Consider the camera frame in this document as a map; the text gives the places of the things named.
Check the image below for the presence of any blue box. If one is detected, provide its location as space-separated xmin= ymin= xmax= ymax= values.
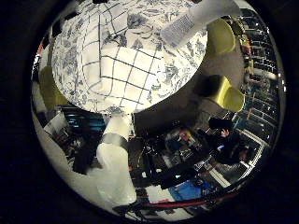
xmin=169 ymin=181 xmax=213 ymax=202

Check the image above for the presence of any person in black clothes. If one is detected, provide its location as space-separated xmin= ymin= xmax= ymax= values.
xmin=206 ymin=117 xmax=250 ymax=166

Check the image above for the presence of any dark shelving rack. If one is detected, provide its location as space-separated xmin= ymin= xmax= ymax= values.
xmin=238 ymin=8 xmax=283 ymax=150

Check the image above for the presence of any white cloth with black grid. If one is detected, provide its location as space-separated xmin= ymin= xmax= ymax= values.
xmin=76 ymin=2 xmax=165 ymax=114

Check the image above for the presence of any red cable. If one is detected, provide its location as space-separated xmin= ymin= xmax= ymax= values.
xmin=139 ymin=190 xmax=241 ymax=210

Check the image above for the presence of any blue floral white tablecloth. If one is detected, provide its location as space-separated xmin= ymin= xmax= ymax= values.
xmin=50 ymin=0 xmax=209 ymax=115

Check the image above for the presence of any yellow-green chair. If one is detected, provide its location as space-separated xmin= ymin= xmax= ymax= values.
xmin=38 ymin=64 xmax=69 ymax=110
xmin=194 ymin=74 xmax=246 ymax=113
xmin=205 ymin=18 xmax=237 ymax=58

